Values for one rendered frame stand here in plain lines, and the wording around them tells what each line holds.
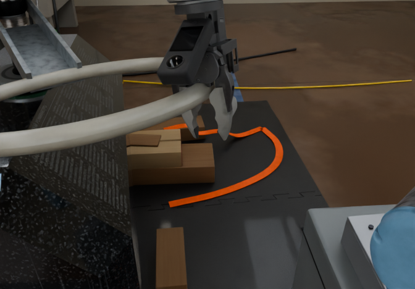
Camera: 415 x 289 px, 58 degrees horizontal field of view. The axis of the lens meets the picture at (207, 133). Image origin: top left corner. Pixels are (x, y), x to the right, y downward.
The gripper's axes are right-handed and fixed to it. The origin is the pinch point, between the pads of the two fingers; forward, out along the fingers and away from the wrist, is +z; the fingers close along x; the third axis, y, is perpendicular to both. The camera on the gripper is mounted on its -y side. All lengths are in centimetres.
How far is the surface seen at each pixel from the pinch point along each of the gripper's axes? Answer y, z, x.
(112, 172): 26, 27, 48
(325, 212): 14.8, 21.9, -16.1
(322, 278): 4.1, 28.8, -17.4
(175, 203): 90, 83, 72
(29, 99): 23, 4, 71
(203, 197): 100, 84, 61
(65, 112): 29, 10, 65
